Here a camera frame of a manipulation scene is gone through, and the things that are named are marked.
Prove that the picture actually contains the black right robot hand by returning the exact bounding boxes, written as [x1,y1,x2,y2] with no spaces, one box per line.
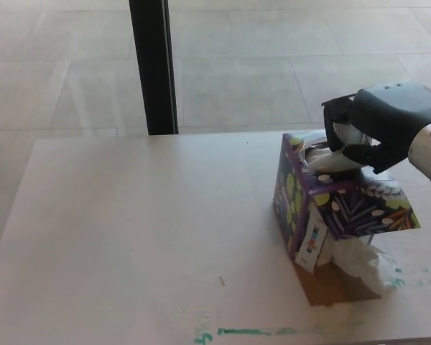
[321,81,431,175]

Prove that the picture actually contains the white pulled-out tissue sheet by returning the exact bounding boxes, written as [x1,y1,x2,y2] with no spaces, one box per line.
[303,121,373,173]

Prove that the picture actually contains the crumpled white tissue wad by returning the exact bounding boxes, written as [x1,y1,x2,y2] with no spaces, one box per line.
[318,235,405,294]

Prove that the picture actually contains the black window frame post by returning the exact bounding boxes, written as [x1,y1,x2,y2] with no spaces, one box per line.
[128,0,179,136]

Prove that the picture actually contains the purple floral tissue box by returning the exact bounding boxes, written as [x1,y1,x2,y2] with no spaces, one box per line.
[272,132,421,306]

